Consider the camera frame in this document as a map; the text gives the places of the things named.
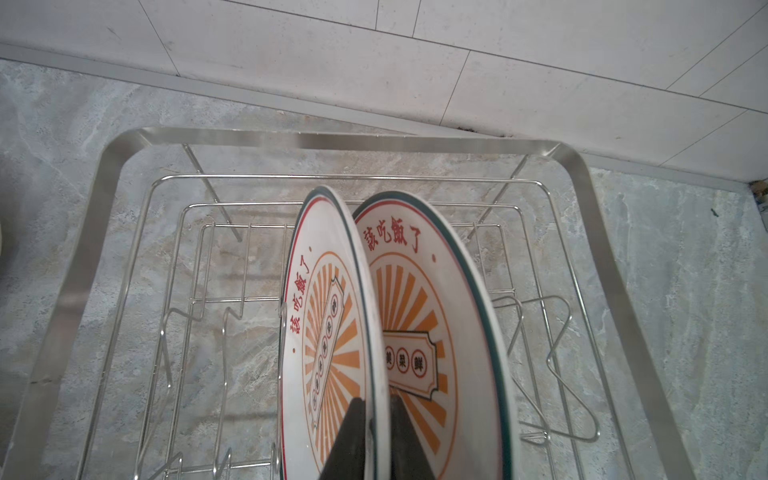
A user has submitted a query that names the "metal wire dish rack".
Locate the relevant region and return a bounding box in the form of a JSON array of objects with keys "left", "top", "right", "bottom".
[{"left": 1, "top": 127, "right": 695, "bottom": 479}]

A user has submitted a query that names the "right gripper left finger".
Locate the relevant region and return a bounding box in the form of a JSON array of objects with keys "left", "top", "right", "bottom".
[{"left": 319, "top": 398, "right": 366, "bottom": 480}]

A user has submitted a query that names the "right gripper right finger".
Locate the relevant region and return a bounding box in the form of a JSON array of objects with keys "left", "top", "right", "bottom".
[{"left": 390, "top": 395, "right": 435, "bottom": 480}]

